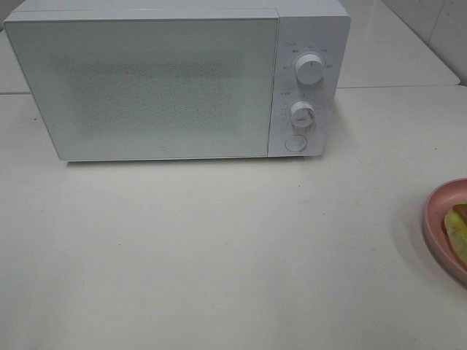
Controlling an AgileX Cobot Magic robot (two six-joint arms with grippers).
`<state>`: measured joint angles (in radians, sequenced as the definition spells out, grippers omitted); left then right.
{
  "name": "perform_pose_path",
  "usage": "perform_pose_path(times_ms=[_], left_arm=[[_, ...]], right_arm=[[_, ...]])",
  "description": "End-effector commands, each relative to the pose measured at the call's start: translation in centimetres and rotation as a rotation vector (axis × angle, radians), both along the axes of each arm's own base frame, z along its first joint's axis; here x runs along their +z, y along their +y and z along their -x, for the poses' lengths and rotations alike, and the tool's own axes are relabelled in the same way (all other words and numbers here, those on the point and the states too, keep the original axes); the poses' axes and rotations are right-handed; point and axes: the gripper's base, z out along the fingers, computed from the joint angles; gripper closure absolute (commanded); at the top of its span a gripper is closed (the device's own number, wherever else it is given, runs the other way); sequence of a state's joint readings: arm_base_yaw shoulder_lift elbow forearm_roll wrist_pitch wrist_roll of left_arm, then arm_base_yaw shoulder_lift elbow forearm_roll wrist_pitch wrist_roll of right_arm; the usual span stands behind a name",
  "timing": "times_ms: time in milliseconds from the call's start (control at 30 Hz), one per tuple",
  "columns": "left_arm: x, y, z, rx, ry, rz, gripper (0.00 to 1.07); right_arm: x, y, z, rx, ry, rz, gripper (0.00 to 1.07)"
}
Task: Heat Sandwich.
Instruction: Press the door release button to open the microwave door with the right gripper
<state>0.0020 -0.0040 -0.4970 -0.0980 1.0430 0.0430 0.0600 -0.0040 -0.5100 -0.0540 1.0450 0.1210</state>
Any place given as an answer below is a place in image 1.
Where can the pink plate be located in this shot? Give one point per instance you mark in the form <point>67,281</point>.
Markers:
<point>438,203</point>

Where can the lower white timer knob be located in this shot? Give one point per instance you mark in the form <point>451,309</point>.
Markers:
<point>302,114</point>

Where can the round white door button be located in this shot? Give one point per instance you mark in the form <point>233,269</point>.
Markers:
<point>296,143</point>

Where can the white microwave oven body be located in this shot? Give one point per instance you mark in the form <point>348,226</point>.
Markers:
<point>302,27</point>

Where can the toy sandwich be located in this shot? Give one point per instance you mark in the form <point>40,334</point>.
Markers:
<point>455,224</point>

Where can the upper white power knob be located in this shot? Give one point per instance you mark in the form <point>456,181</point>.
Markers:
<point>309,68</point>

